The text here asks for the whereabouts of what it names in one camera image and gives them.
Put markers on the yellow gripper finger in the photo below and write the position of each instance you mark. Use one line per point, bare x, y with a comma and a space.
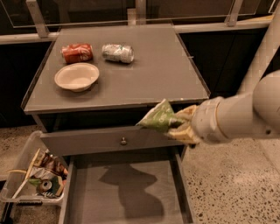
186, 114
186, 136

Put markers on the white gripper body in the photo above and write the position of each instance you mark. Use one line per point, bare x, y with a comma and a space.
205, 120

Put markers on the green jalapeno chip bag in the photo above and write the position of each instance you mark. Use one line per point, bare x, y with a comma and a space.
161, 118

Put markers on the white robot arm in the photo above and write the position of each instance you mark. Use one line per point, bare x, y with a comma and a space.
255, 114

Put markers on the upper grey drawer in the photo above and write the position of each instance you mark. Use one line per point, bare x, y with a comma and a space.
87, 141

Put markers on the round metal drawer knob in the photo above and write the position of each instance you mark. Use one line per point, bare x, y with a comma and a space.
123, 141

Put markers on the open lower grey drawer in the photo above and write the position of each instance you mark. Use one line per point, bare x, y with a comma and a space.
127, 187

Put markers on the grey drawer cabinet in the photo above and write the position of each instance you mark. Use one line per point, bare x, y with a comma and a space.
123, 93

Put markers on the silver soda can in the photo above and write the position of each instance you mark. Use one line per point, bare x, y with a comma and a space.
118, 53

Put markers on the beige paper bowl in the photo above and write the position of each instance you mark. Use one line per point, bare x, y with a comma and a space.
77, 77

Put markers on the red soda can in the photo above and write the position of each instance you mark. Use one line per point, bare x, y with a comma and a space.
75, 53

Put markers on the brown snack wrapper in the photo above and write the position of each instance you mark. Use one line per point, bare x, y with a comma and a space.
46, 166

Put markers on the clear plastic bin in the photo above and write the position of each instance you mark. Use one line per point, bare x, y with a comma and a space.
21, 187

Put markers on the glass railing panel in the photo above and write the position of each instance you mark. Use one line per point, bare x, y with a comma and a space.
57, 12

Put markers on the metal railing bracket right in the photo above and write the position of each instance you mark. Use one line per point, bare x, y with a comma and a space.
231, 18

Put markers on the metal railing bracket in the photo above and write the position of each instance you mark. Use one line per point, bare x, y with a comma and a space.
137, 15
37, 18
231, 18

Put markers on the metal railing bracket middle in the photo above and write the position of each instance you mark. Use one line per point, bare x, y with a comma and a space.
137, 15

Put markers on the metal railing bracket left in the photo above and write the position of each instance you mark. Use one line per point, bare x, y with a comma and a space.
37, 18

